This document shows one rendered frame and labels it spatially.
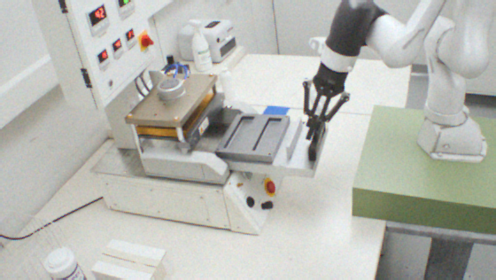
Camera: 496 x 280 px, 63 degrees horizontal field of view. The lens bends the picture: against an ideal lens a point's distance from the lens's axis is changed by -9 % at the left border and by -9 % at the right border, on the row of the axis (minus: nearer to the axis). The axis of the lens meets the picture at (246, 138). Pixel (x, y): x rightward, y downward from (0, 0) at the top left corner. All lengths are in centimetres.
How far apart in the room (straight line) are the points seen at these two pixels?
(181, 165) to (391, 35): 64
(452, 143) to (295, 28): 257
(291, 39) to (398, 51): 282
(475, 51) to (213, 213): 84
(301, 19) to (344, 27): 270
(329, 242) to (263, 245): 19
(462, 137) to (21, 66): 143
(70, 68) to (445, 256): 140
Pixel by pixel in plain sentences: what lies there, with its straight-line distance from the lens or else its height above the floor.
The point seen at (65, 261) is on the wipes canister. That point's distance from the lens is 124.
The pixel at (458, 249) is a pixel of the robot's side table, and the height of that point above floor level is 46.
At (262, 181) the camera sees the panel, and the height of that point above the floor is 82.
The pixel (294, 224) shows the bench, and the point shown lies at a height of 75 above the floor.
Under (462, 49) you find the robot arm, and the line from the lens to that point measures 119.
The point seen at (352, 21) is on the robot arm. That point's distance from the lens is 102.
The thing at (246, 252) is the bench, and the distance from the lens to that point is 128.
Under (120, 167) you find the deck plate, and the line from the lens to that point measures 140.
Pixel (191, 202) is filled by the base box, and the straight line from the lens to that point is 131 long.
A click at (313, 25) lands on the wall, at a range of 371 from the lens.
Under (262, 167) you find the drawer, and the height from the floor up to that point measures 96.
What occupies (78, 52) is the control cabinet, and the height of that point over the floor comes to 133.
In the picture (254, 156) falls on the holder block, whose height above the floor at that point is 99.
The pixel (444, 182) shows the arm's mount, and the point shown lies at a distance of 132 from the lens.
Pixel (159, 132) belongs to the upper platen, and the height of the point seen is 105.
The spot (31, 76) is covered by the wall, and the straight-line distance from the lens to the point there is 157.
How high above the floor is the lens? 170
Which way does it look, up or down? 34 degrees down
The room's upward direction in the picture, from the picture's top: 10 degrees counter-clockwise
